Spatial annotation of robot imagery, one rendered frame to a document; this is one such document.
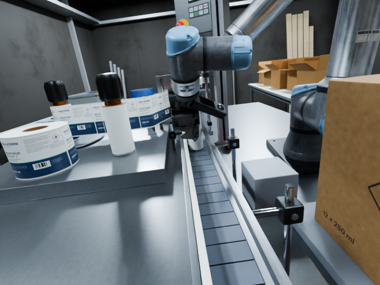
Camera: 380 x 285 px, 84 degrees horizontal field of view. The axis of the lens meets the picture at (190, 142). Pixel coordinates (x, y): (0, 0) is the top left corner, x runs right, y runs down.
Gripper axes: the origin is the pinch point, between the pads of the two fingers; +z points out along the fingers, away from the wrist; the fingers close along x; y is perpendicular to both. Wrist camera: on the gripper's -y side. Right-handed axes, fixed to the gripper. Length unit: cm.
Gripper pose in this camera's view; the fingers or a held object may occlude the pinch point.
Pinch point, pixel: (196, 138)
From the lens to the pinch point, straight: 72.4
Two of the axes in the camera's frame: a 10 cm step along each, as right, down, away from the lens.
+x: 1.1, 7.5, -6.6
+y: -9.9, 1.2, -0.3
